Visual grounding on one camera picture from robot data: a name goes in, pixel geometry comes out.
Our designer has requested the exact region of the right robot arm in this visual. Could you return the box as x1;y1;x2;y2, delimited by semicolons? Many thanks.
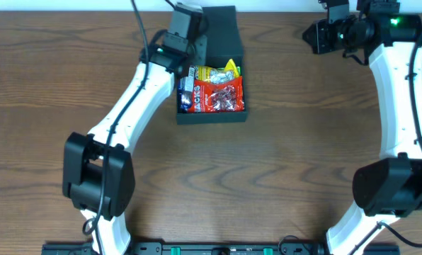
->
302;13;422;254

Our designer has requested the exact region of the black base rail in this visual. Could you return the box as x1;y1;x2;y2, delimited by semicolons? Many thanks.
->
40;241;399;255

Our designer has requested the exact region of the dark blue snack bar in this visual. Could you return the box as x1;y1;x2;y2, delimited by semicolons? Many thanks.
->
178;76;194;113

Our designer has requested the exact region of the green Haribo gummy bag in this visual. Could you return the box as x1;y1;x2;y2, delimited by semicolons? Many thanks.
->
217;66;241;78

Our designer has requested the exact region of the red Hacks candy bag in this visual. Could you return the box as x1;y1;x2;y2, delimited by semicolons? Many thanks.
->
187;77;245;113

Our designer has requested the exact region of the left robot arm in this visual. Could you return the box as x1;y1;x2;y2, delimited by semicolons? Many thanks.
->
62;30;207;254

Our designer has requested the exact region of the dark green box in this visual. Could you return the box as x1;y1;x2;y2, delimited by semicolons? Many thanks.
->
176;6;249;125

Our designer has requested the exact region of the yellow Hacks candy bag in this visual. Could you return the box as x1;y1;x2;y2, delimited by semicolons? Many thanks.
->
189;59;240;84

